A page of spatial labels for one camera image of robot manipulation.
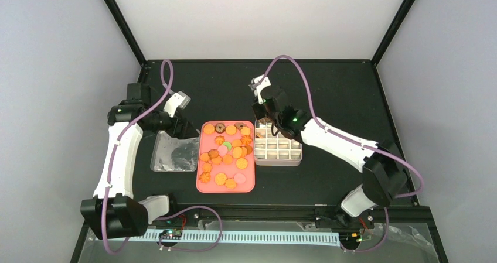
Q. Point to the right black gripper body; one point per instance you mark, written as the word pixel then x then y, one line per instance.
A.
pixel 269 116

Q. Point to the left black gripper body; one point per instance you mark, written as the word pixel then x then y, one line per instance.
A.
pixel 171 129

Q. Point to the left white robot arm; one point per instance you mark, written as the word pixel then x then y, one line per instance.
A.
pixel 112 211

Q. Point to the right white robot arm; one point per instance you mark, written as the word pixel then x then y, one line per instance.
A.
pixel 382 174

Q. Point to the beige compartment box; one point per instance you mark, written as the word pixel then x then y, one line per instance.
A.
pixel 273 149

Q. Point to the pink cookie tray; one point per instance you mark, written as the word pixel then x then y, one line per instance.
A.
pixel 215 173

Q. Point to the pink round cookie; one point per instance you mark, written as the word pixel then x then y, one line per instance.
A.
pixel 239 178

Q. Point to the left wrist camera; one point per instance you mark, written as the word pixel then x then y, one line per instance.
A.
pixel 177 100

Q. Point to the chocolate ring cookie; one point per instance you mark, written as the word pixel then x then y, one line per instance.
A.
pixel 220 128

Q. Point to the light blue slotted cable duct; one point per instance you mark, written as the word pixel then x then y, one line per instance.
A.
pixel 248 237

